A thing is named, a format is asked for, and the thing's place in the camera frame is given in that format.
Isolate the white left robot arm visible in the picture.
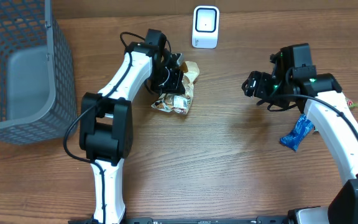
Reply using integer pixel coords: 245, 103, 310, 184
79, 29, 185, 223

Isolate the green Haribo gummy bag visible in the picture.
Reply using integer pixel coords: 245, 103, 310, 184
346, 98, 358, 110

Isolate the beige clear cookie bag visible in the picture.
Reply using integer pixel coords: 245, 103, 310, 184
151, 61, 200, 114

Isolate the white barcode scanner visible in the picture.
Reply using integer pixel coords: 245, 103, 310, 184
191, 6, 220, 49

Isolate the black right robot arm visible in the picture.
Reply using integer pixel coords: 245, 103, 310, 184
242, 44, 358, 223

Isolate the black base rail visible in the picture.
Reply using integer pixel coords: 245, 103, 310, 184
68, 207, 332, 224

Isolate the grey plastic mesh basket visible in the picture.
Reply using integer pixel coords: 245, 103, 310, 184
0, 0, 76, 145

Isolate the blue Oreo cookie pack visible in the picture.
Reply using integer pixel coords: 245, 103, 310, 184
280, 114, 314, 152

